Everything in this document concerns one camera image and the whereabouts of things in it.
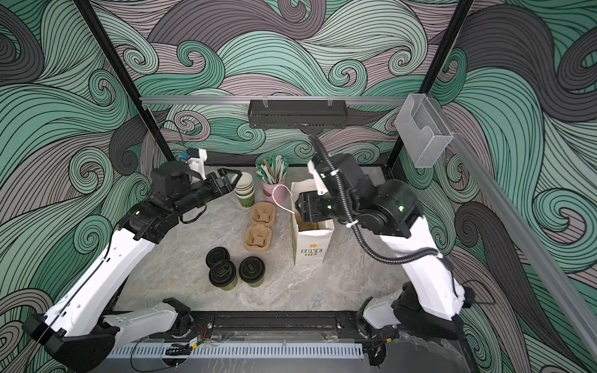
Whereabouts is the green paper coffee cup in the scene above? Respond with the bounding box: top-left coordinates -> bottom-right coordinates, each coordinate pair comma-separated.
247,278 -> 264,288

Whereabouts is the aluminium rail back wall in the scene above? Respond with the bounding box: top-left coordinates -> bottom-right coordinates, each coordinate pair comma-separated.
140,95 -> 407,107

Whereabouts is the brown pulp cup carrier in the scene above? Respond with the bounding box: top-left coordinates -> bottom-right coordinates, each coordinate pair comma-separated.
243,202 -> 277,253

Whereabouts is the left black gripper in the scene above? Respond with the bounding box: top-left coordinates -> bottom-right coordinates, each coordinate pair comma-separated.
173,168 -> 240,220

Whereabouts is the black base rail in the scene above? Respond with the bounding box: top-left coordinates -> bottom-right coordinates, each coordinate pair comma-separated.
106,309 -> 463,341

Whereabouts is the pink cup holder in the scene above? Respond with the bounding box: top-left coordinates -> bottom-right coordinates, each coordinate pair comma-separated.
261,182 -> 289,206

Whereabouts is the aluminium rail wall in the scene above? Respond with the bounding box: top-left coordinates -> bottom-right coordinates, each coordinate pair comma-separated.
140,95 -> 407,107
427,97 -> 596,357

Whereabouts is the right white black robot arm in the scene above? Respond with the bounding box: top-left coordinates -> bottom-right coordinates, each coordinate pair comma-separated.
294,135 -> 475,340

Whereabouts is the aluminium rail right wall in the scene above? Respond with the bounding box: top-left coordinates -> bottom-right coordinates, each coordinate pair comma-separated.
427,97 -> 596,357

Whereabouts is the clear acrylic wall holder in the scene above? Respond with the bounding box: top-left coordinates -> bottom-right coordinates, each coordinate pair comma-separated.
395,93 -> 453,169

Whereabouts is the white slotted cable duct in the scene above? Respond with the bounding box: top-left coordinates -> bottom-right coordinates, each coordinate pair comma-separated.
108,342 -> 365,360

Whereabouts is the black wall-mounted tray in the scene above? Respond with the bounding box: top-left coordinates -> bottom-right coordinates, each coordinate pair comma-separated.
248,100 -> 348,131

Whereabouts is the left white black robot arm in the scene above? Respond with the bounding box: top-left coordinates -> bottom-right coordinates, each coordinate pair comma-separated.
22,149 -> 242,372

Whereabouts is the stack of green paper cups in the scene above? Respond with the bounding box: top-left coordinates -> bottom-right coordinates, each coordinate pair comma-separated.
232,172 -> 255,208

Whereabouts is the white paper takeout bag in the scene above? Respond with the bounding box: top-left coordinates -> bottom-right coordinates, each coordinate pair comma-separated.
276,179 -> 334,265

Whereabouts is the stack of black cup lids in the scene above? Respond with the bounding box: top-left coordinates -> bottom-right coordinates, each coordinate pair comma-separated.
205,246 -> 230,268

